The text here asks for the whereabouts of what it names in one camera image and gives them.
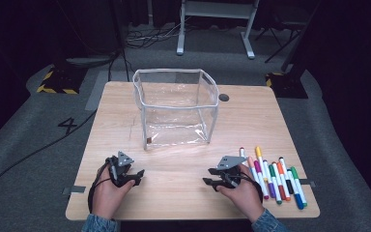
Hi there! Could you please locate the person's right hand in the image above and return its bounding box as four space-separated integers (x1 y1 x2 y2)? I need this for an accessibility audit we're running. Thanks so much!
217 173 266 223

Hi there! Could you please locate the clear plastic bag white trim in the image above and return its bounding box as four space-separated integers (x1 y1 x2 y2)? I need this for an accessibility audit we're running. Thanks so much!
131 68 220 152

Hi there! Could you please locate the thick black cable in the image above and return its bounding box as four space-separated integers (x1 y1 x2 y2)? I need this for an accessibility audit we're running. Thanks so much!
106 47 124 82

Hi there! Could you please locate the yellow black striped stand base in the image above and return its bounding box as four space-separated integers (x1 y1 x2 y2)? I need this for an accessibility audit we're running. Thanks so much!
36 65 89 96
265 71 309 100

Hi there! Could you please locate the grey tape piece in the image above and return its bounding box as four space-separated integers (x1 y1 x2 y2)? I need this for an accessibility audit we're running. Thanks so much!
300 178 317 189
61 185 87 196

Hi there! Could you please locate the magenta marker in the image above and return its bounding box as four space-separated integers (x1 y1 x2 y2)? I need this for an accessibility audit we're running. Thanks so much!
253 159 270 200

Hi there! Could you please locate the black folding stand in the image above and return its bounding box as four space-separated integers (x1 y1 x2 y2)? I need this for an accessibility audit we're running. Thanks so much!
254 23 305 64

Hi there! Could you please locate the dark green marker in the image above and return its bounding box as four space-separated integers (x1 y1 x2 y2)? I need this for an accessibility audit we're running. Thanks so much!
269 163 283 206

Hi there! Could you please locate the red marker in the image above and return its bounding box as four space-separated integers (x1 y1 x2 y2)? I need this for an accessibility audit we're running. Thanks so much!
239 146 248 167

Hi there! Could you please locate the bundle of floor cables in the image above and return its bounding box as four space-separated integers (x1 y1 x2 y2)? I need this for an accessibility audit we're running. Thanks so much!
125 22 187 50

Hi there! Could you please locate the long black floor cable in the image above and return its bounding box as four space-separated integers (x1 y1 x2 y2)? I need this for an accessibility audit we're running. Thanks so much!
0 109 99 199

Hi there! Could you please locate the dark stand post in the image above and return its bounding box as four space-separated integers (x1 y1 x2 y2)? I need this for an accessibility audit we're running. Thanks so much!
281 0 323 73

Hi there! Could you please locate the left hand-held gripper black cable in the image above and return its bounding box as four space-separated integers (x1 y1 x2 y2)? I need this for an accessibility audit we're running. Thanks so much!
87 158 114 215

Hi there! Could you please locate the grey base plate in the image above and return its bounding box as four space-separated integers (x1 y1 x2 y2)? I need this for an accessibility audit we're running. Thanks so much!
66 55 119 68

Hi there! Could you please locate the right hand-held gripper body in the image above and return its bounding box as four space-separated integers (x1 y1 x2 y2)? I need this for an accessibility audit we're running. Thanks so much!
216 155 248 189

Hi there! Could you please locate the thin black cable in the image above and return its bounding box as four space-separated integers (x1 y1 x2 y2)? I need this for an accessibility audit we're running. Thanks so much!
120 47 136 83

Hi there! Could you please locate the white desk frame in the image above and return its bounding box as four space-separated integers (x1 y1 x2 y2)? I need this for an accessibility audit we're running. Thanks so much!
176 0 261 60

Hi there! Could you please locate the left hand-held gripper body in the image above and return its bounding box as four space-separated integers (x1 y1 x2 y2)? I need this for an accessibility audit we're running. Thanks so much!
105 150 135 188

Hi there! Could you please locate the black marker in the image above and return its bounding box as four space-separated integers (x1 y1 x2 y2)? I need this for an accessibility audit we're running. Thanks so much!
278 157 295 195

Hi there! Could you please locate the person's left hand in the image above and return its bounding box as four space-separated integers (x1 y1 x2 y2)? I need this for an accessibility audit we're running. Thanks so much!
91 163 135 220

